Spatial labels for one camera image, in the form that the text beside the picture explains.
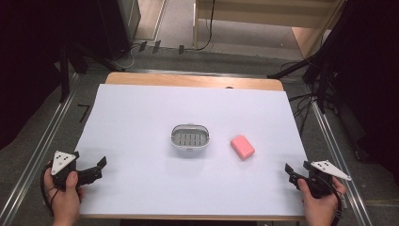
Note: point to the dark cabinet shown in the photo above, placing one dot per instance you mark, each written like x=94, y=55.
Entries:
x=125, y=22

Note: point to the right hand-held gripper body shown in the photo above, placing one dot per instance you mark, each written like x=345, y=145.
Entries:
x=320, y=179

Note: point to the black metal stand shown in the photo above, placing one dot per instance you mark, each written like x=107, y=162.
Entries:
x=321, y=81
x=65, y=78

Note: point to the light wooden furniture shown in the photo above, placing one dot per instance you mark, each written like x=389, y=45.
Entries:
x=266, y=14

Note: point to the black tape strip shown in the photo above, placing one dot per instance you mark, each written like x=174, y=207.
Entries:
x=181, y=49
x=156, y=46

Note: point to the person's left hand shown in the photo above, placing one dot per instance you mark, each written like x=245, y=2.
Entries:
x=66, y=202

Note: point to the wooden table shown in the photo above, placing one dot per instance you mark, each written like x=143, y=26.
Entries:
x=188, y=80

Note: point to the person's right hand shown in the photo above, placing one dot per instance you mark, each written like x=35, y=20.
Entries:
x=320, y=208

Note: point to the pink soap bar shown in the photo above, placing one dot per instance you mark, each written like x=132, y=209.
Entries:
x=242, y=147

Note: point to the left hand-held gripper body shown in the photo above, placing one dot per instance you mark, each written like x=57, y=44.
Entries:
x=62, y=161

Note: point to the grey and white soap dish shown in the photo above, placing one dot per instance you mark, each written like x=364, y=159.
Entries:
x=190, y=138

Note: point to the aluminium floor rail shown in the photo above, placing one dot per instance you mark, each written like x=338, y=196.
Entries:
x=37, y=153
x=342, y=163

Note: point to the white table sheet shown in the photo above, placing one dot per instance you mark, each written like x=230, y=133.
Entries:
x=150, y=175

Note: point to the black curtain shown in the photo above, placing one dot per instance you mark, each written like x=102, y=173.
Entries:
x=370, y=78
x=28, y=62

